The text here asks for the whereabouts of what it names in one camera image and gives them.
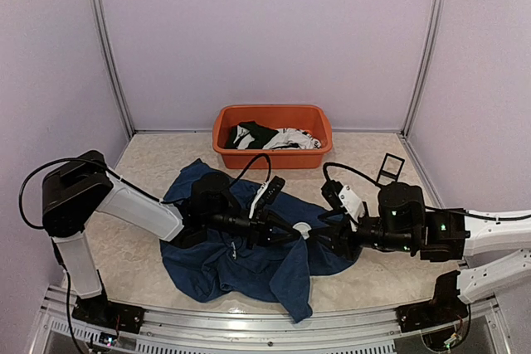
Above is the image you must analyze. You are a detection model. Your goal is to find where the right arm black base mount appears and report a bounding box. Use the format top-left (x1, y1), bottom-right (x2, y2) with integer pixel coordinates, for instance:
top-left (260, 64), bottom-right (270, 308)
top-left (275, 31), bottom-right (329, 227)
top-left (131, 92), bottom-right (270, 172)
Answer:
top-left (395, 300), bottom-right (469, 333)

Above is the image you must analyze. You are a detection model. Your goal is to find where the orange plastic tub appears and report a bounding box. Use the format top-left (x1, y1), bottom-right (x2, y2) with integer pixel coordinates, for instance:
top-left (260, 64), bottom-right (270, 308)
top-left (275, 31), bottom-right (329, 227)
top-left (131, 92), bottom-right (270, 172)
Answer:
top-left (212, 104), bottom-right (333, 169)

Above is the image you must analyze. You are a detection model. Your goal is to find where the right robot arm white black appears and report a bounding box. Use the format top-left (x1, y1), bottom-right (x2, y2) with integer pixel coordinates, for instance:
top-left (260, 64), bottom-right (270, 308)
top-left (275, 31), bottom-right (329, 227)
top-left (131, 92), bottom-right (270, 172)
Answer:
top-left (309, 171), bottom-right (530, 324)

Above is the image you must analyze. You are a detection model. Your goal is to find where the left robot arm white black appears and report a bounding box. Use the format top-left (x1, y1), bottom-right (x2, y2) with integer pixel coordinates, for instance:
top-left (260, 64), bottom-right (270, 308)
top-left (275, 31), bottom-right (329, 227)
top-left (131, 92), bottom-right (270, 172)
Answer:
top-left (29, 150), bottom-right (300, 325)

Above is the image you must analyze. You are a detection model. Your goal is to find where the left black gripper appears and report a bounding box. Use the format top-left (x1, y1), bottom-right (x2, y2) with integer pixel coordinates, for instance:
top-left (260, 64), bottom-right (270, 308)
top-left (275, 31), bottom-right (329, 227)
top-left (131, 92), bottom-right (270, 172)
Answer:
top-left (204, 206), bottom-right (301, 250)

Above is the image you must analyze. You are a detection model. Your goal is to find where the aluminium corner post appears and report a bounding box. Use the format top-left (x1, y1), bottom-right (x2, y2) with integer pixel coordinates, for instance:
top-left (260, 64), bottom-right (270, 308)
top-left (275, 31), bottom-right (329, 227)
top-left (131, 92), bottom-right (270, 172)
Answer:
top-left (90, 0), bottom-right (136, 139)
top-left (401, 0), bottom-right (445, 141)

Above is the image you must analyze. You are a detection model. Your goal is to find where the black square display box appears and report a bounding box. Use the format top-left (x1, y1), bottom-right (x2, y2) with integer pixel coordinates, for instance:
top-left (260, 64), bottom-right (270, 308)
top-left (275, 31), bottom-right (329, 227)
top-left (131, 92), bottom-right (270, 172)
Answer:
top-left (377, 153), bottom-right (405, 185)

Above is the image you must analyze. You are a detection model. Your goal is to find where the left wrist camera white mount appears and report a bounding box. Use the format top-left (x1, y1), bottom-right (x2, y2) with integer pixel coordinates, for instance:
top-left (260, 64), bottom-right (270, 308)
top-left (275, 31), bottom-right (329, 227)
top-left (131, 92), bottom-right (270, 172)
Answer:
top-left (249, 176), bottom-right (285, 219)

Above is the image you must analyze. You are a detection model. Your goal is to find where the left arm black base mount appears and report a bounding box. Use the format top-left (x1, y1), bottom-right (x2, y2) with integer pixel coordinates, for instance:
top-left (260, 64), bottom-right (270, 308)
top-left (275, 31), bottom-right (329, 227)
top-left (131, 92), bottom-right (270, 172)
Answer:
top-left (72, 302), bottom-right (145, 334)

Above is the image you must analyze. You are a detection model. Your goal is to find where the black and white garment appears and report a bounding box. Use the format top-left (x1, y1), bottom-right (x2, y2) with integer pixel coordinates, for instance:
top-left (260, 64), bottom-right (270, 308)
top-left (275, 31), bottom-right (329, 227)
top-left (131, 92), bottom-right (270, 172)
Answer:
top-left (225, 121), bottom-right (322, 150)

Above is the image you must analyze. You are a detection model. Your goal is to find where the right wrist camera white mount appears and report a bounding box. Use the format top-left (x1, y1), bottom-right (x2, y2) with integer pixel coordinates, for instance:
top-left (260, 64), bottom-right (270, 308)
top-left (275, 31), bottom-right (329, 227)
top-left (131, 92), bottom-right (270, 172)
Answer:
top-left (321, 180), bottom-right (368, 232)

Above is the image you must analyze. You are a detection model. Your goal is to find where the left aluminium corner post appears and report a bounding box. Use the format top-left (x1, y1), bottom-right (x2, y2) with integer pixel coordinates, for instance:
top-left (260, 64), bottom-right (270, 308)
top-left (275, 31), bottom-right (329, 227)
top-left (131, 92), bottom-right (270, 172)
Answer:
top-left (90, 0), bottom-right (136, 139)

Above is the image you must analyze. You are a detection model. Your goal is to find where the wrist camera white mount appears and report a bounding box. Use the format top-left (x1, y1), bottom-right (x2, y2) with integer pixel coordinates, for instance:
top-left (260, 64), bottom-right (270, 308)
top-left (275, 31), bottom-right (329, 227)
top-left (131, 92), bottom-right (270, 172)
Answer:
top-left (321, 180), bottom-right (368, 232)
top-left (249, 176), bottom-right (285, 219)

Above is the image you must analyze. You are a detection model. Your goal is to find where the dark blue t-shirt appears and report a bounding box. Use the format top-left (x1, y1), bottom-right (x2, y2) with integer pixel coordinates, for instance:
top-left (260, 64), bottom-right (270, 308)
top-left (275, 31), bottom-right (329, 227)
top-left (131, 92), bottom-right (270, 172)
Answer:
top-left (160, 158), bottom-right (356, 323)

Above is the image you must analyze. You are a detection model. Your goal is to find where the right aluminium corner post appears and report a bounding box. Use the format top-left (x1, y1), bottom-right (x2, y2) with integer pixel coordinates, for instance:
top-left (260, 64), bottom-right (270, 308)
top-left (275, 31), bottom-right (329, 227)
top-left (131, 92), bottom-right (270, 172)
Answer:
top-left (401, 0), bottom-right (445, 141)

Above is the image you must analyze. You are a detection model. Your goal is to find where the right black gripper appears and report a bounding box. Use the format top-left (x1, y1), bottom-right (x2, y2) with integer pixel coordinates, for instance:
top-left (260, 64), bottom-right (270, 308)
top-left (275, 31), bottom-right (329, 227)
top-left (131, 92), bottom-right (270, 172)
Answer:
top-left (308, 210), bottom-right (417, 263)

